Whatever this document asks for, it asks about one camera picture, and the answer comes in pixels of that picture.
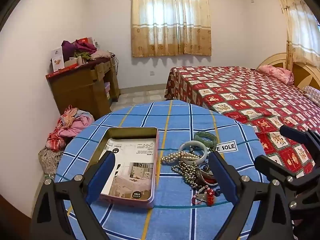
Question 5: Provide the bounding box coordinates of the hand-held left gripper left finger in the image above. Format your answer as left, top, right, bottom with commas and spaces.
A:
29, 150, 116, 240

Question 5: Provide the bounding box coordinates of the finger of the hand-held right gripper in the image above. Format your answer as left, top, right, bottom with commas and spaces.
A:
254, 154, 304, 188
279, 125, 320, 155

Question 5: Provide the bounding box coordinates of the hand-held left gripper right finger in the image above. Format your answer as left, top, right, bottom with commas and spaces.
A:
208, 151, 293, 240

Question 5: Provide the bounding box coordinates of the silver stretch bracelet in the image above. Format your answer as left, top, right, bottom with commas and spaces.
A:
199, 166, 218, 185

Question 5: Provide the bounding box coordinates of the red bead bracelet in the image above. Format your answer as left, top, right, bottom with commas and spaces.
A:
191, 185, 222, 207

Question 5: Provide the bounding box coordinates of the metallic bead necklace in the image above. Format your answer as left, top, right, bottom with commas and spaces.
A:
171, 161, 201, 189

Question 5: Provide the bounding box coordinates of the green jade bangle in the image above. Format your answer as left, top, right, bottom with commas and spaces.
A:
194, 131, 216, 148

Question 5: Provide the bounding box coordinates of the white jade bangle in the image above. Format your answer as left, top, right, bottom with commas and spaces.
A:
179, 141, 208, 165

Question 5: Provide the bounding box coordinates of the pearl necklace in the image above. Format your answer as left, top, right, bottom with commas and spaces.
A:
160, 151, 200, 166

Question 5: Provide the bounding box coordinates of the pink metal tin box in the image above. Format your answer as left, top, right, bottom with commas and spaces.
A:
89, 127, 159, 209

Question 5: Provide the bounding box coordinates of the dark cloth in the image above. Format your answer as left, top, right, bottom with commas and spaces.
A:
291, 219, 320, 240

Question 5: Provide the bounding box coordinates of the printed paper leaflet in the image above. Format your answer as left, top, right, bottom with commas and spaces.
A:
99, 138, 157, 201

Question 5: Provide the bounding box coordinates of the striped pillow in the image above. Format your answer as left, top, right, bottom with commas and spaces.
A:
302, 85, 320, 102

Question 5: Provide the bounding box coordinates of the floral fabric bag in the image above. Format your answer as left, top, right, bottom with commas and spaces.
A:
38, 146, 63, 175

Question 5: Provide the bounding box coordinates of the pile of pink clothes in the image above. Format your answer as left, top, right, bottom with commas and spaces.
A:
46, 105, 95, 151

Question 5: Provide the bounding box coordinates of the pink floral pillow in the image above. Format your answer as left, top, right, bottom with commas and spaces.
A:
257, 65, 295, 85

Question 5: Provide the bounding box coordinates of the bed with red patterned bedspread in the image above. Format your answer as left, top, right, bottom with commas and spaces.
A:
164, 66, 320, 188

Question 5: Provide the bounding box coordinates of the blue checked tablecloth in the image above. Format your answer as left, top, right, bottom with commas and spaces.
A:
54, 100, 269, 240

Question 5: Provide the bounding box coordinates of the wooden headboard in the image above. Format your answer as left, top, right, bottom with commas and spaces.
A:
256, 53, 320, 90

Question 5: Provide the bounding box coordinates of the pink storage box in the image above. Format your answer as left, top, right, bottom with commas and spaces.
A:
104, 81, 112, 101

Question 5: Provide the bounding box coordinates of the brown wooden desk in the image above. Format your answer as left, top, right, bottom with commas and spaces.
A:
46, 57, 120, 120

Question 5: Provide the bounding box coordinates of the narrow beige window curtain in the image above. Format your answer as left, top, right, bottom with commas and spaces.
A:
273, 0, 320, 73

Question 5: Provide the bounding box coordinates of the red flat box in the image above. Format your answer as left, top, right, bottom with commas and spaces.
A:
46, 62, 78, 80

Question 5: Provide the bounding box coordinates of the tan cardboard box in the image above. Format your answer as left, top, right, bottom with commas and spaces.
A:
64, 56, 84, 68

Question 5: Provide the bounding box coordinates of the pink quilted cloth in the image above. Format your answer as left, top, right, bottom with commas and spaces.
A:
89, 50, 111, 61

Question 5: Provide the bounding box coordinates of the white product box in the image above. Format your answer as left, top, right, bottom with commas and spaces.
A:
51, 47, 65, 72

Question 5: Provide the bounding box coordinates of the purple cloth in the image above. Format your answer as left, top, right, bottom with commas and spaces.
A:
61, 40, 77, 62

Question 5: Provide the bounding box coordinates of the magenta cloth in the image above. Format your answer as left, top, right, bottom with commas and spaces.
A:
74, 40, 97, 53

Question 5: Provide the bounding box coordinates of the wide beige window curtain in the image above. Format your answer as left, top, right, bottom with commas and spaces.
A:
131, 0, 213, 58

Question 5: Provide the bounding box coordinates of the black cable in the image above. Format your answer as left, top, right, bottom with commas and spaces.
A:
109, 52, 120, 74

